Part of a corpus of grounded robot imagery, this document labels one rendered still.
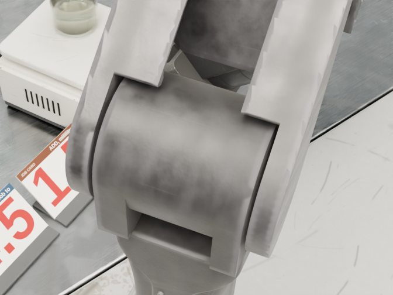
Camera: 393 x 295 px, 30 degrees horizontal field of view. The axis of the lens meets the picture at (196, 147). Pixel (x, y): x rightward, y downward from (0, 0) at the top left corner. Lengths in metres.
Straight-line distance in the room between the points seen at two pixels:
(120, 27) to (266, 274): 0.47
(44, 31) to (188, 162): 0.55
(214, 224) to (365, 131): 0.58
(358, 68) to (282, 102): 0.66
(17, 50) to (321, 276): 0.39
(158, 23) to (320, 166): 0.54
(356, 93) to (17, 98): 0.40
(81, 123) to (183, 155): 0.04
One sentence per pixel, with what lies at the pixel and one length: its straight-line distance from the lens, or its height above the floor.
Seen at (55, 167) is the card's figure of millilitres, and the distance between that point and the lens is 0.77.
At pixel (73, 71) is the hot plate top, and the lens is 0.78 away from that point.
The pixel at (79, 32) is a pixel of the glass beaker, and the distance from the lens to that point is 0.81.
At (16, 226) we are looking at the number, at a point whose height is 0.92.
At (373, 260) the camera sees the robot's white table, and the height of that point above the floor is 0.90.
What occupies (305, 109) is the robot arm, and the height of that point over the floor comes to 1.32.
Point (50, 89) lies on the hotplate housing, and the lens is 0.79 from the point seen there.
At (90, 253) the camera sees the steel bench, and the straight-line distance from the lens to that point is 0.74.
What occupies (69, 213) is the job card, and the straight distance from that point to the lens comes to 0.76.
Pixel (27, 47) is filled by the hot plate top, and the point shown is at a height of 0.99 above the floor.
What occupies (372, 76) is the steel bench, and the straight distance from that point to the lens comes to 0.93.
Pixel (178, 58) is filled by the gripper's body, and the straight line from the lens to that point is 0.61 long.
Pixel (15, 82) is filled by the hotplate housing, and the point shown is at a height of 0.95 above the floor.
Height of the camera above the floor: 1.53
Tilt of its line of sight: 50 degrees down
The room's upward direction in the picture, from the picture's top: 4 degrees clockwise
